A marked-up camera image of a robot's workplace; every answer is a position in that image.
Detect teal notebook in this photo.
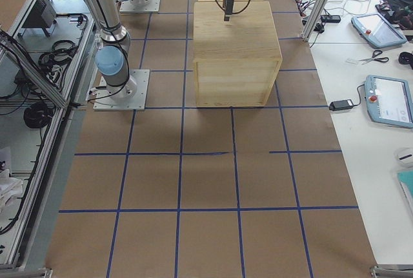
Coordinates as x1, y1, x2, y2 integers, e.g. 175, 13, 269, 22
397, 170, 413, 209

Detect black smartphone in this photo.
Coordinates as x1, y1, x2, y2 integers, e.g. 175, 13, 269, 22
320, 15, 341, 23

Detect white round device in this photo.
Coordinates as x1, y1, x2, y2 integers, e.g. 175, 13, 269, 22
395, 148, 413, 165

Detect crumpled white cloth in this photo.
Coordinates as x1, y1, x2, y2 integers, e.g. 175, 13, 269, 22
0, 147, 25, 214

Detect black power adapter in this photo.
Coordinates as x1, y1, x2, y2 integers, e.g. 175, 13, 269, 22
328, 99, 354, 112

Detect far blue teach pendant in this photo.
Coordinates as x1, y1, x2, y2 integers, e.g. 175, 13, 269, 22
351, 13, 407, 49

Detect wooden drawer cabinet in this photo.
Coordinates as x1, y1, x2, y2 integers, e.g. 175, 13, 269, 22
193, 0, 283, 108

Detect near blue teach pendant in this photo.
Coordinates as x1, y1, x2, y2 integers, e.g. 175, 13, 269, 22
364, 75, 412, 129

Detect seated person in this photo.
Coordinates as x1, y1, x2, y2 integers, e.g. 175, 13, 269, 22
379, 0, 412, 30

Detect blue teach pendant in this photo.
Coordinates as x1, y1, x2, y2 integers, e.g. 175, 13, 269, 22
351, 13, 407, 49
364, 75, 412, 129

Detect coiled black cables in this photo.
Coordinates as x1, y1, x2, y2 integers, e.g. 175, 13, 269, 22
23, 102, 54, 130

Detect aluminium frame post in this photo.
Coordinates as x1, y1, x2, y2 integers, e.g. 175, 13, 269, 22
301, 0, 328, 41

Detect black handled scissors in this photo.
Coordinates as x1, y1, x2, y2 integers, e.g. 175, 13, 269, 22
359, 50, 389, 65

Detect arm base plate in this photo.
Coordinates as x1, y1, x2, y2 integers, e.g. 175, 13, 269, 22
120, 0, 161, 14
93, 69, 150, 111

